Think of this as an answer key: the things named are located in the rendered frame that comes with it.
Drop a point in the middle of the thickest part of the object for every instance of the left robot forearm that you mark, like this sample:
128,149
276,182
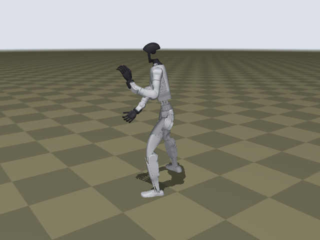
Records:
141,91

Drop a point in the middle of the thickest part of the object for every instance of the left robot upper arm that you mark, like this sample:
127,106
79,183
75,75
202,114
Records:
157,74

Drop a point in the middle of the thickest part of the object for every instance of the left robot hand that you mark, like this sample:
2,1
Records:
127,74

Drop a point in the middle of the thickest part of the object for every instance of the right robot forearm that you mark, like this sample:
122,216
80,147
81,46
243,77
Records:
142,104

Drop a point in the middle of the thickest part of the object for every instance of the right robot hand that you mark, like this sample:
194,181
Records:
131,115

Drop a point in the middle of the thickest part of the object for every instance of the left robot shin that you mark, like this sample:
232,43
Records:
153,171

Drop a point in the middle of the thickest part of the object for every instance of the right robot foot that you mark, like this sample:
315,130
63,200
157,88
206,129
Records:
177,169

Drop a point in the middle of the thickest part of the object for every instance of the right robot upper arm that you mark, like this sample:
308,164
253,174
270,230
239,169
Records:
150,86

